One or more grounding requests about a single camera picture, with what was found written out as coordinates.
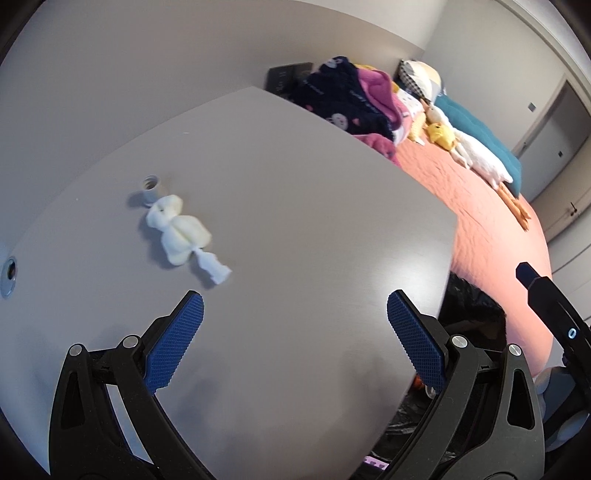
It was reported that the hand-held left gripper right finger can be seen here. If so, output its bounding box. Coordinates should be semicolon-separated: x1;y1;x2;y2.
385;290;546;480

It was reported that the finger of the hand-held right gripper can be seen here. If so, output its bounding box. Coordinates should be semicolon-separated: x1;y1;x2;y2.
516;262;578;334

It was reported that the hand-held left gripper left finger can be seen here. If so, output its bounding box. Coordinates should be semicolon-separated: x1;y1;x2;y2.
48;291;218;480

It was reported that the black trash bag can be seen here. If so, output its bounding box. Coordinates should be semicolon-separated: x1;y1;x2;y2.
369;272;509;480

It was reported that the white tissue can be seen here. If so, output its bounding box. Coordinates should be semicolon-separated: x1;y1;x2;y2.
145;195;232;285

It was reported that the bed with orange sheet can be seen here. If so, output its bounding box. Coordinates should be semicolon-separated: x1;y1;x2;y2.
394;134;555;379

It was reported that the white goose plush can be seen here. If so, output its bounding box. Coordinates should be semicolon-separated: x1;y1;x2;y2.
422;102;533;232

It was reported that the small white bottle cap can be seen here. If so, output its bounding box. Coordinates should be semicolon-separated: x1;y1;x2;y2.
140;175;170;206

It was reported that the grey door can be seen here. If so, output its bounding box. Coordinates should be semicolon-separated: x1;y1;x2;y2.
512;78;591;204

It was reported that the long teal cushion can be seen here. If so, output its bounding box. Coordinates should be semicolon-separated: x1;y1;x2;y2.
434;90;523;195

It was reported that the yellow duck plush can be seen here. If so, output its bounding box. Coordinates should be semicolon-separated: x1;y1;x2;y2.
425;122;456;151

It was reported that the yellow dotted cushion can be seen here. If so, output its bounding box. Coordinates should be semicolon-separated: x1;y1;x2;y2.
406;113;428;145

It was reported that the pink printed blanket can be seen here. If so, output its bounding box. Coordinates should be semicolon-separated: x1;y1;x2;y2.
353;133;402;167

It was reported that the light pink clothing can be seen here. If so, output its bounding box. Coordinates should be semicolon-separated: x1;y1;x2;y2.
392;99;413;136

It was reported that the white dotted pillow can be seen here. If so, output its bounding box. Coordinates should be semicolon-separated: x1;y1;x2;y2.
394;88;424;116

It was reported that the patchwork patterned pillow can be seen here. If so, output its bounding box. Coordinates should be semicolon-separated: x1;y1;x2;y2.
398;60;447;100

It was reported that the magenta fleece clothing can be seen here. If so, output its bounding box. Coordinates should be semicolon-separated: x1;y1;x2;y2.
355;69;407;131

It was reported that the navy printed clothing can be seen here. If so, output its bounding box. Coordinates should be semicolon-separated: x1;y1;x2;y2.
291;56;398;139

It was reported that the dark bedside panel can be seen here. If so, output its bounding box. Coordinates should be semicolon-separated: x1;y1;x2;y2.
267;62;315;96

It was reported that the desk cable grommet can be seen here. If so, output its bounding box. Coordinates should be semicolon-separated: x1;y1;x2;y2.
0;256;19;299

